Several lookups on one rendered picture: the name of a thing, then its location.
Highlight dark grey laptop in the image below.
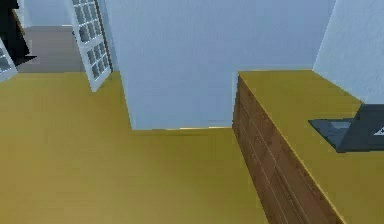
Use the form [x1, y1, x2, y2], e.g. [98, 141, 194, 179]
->
[307, 103, 384, 154]

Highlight brown wooden chest of drawers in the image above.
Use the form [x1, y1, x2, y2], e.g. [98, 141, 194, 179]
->
[231, 69, 384, 224]

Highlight white glazed room door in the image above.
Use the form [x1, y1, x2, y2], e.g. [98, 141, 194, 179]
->
[67, 0, 114, 93]

